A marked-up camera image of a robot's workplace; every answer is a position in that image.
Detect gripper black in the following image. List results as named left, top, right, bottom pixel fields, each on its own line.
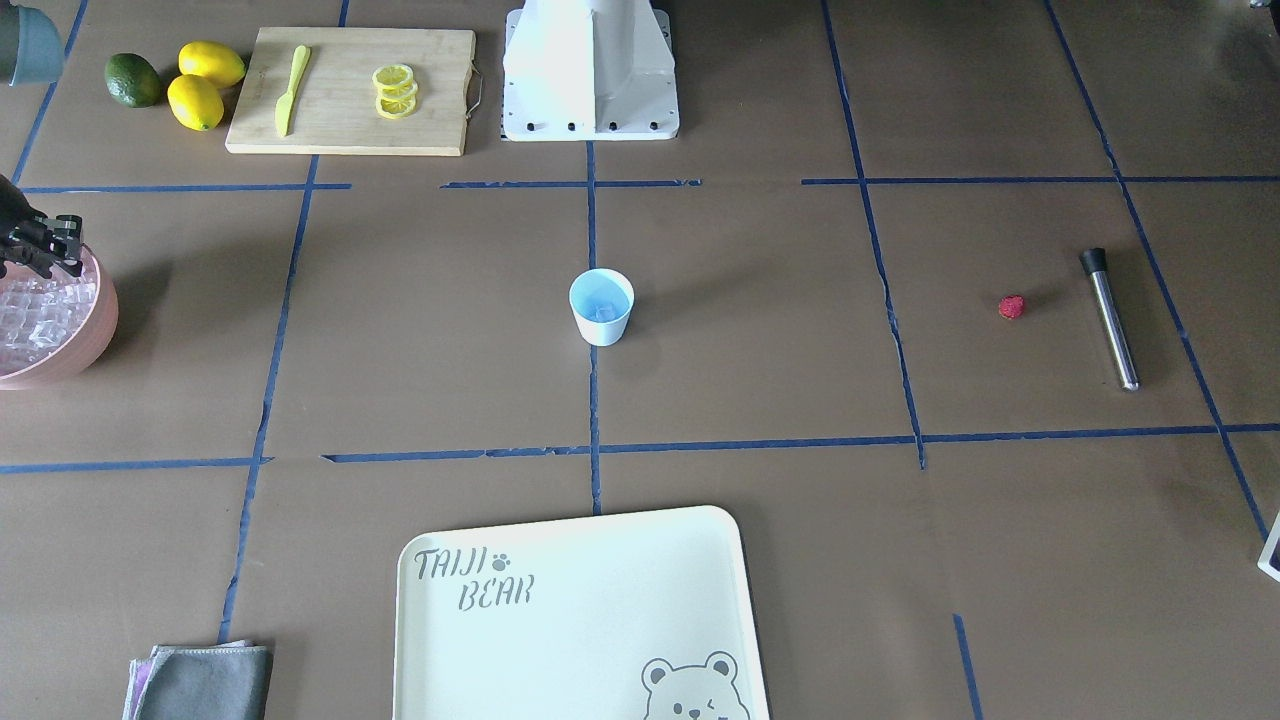
left=1, top=176, right=84, bottom=278

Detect steel muddler black tip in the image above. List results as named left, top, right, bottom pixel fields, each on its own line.
left=1079, top=247, right=1140, bottom=392

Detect clear ice cubes pile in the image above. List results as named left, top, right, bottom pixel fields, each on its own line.
left=1, top=269, right=99, bottom=375

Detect light blue cup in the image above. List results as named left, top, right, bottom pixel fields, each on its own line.
left=568, top=268, right=636, bottom=347

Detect pink bowl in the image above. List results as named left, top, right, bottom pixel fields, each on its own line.
left=1, top=245, right=119, bottom=391

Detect green avocado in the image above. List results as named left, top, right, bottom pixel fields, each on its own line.
left=102, top=53, right=164, bottom=109

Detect yellow lemon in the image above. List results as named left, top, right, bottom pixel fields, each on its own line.
left=178, top=41, right=247, bottom=90
left=166, top=74, right=225, bottom=132

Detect yellow plastic knife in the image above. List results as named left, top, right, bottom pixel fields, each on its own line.
left=274, top=45, right=311, bottom=138

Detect wooden cutting board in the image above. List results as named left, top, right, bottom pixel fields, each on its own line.
left=225, top=27, right=477, bottom=158

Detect lemon slices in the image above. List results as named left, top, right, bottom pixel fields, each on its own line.
left=371, top=63, right=419, bottom=120

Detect folded grey cloth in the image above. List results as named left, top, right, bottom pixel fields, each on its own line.
left=122, top=641, right=273, bottom=719

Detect cream bear tray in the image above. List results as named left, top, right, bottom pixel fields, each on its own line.
left=390, top=505, right=771, bottom=719

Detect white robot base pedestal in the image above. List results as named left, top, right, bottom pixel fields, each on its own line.
left=500, top=1, right=681, bottom=142

